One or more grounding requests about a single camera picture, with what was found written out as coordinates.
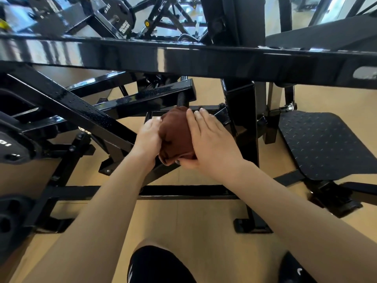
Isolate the black weight plate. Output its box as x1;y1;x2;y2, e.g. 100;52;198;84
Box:
0;111;40;175
115;2;137;39
0;194;34;258

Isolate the person's left forearm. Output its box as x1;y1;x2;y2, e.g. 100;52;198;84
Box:
21;153;156;283

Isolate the black padded seat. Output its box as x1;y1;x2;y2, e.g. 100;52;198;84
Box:
265;24;377;53

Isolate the brown cloth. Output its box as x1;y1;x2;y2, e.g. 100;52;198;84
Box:
158;106;197;166

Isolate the black gym machine frame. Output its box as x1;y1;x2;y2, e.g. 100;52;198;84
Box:
0;32;377;234

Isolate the person's right forearm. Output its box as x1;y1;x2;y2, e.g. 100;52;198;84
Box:
217;160;377;283

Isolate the black threaded adjustment screw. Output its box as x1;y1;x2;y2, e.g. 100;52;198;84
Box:
176;91;189;109

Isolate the person's left leg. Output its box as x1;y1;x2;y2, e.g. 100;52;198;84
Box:
127;239;197;283

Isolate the black plate-loaded machine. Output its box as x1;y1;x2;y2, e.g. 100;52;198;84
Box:
25;0;207;39

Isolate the black textured foot plate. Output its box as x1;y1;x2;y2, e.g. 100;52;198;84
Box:
278;110;377;182

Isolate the person's right hand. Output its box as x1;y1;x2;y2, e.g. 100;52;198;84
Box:
178;107;247;182

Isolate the silver-tipped locking pin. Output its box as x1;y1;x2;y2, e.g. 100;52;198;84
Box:
278;102;296;115

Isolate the person's left hand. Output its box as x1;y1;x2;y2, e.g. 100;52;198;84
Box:
133;116;163;169

